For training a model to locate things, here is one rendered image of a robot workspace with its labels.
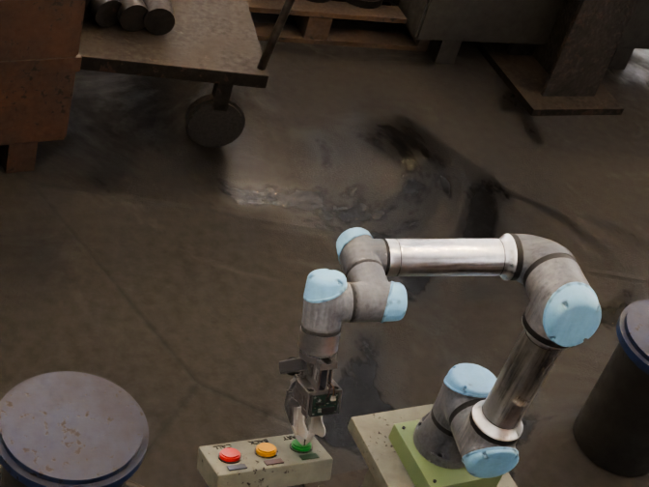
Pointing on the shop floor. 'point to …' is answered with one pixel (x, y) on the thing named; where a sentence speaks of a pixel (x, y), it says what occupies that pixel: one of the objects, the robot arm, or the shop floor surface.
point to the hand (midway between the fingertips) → (302, 437)
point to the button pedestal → (271, 475)
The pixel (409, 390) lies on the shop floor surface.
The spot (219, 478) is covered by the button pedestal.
